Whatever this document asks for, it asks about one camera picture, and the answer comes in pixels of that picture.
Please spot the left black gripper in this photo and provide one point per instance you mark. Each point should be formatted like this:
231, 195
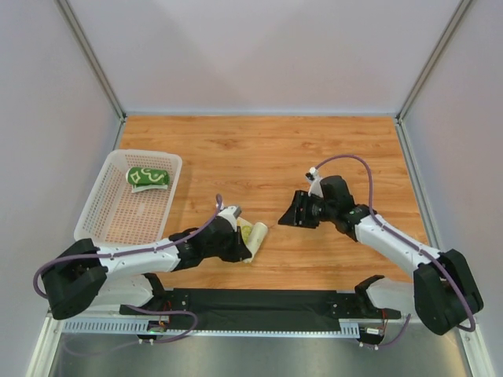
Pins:
239, 243

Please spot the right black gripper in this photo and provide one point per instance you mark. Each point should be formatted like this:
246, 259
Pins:
307, 210

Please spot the yellow green towel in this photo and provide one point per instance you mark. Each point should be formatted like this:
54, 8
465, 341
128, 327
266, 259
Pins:
253, 236

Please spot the green frog pattern towel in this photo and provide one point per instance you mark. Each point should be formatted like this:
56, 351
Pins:
143, 179

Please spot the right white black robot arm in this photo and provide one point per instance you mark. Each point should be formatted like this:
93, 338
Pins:
421, 262

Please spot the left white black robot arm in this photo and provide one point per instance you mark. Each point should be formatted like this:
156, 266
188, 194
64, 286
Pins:
86, 275

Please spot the white plastic basket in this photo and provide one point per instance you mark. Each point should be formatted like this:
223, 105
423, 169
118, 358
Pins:
114, 215

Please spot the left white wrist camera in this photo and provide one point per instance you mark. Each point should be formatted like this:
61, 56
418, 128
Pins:
231, 214

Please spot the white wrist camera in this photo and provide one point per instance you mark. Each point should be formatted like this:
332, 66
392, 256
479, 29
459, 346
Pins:
314, 179
231, 214

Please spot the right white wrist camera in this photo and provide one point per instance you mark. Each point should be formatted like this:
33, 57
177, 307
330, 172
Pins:
314, 179

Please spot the slotted grey cable duct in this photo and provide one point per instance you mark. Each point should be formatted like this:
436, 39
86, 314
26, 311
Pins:
142, 327

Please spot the aluminium front rail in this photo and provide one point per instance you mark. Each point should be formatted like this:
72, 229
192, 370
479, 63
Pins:
434, 301

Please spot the right aluminium frame post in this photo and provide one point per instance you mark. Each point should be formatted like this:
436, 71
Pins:
434, 57

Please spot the aluminium frame post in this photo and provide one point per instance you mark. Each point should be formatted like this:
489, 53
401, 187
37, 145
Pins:
434, 57
71, 19

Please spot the left aluminium frame post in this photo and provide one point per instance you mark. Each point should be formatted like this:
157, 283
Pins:
71, 19

